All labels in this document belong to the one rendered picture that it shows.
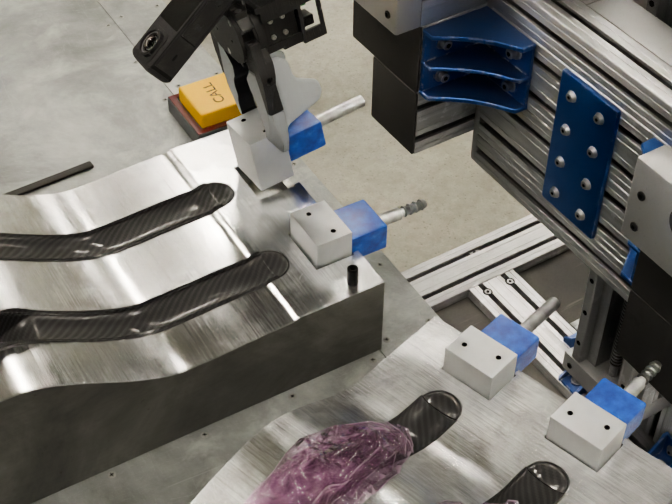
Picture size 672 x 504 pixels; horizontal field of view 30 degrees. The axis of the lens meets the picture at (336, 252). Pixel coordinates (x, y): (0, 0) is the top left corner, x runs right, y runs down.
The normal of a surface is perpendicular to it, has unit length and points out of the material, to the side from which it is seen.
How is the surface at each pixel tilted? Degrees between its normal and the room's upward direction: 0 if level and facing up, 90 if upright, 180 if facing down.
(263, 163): 82
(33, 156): 0
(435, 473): 27
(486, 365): 0
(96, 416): 90
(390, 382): 0
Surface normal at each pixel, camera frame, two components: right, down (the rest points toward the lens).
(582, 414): 0.01, -0.72
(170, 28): -0.62, -0.41
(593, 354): -0.85, 0.37
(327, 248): 0.50, 0.61
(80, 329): 0.43, -0.78
